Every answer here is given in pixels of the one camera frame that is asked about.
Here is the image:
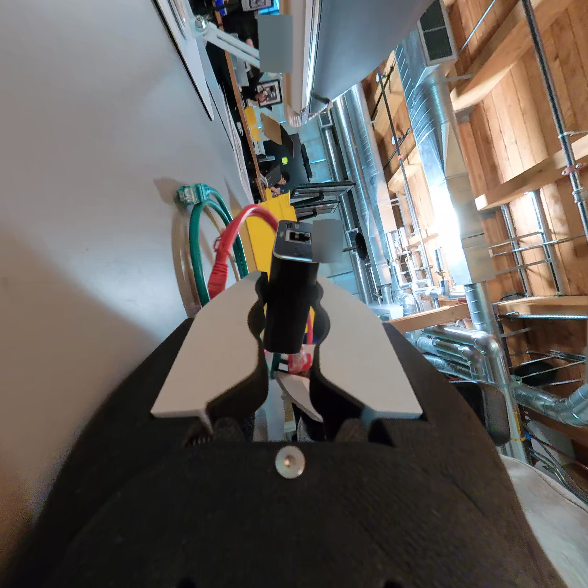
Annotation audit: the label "black round disc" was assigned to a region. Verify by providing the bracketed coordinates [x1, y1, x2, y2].
[342, 231, 369, 259]

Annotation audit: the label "black and wood panel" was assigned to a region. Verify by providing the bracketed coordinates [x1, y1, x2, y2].
[260, 112, 296, 153]

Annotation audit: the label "black computer monitor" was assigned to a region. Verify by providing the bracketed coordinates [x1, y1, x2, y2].
[275, 129, 309, 184]

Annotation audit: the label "black network adapter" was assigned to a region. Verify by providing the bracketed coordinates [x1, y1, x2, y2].
[263, 220, 321, 353]

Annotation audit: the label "black tilted monitor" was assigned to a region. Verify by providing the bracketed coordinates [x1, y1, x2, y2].
[294, 200, 341, 217]
[289, 180, 356, 201]

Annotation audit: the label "silver ventilation pipes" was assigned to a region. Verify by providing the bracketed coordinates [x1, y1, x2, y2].
[381, 276, 588, 460]

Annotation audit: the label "long work table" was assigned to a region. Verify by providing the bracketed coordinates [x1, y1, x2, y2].
[224, 46, 268, 204]

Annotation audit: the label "red cable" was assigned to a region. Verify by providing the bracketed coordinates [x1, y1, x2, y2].
[208, 204, 317, 374]

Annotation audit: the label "small marker board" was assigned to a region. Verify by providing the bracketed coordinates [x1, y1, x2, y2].
[257, 79, 282, 109]

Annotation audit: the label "wooden beam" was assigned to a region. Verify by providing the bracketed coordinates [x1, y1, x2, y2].
[390, 301, 471, 335]

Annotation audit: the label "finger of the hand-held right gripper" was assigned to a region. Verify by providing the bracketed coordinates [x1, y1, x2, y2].
[276, 372, 324, 422]

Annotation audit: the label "white metal stand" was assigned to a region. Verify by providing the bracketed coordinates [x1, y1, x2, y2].
[154, 0, 261, 121]

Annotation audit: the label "silver ceiling duct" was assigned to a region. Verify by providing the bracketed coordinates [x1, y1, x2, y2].
[333, 85, 384, 304]

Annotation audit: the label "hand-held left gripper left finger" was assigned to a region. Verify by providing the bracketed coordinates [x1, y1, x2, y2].
[151, 271, 269, 419]

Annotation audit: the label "white air vent grille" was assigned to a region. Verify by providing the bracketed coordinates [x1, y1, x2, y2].
[417, 0, 458, 66]

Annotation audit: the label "large yellow plastic bin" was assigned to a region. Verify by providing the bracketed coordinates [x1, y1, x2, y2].
[243, 192, 319, 346]

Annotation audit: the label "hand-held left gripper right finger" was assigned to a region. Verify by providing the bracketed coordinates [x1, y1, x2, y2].
[310, 275, 423, 419]

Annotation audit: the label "green ethernet cable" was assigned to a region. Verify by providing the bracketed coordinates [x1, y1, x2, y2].
[176, 183, 282, 374]

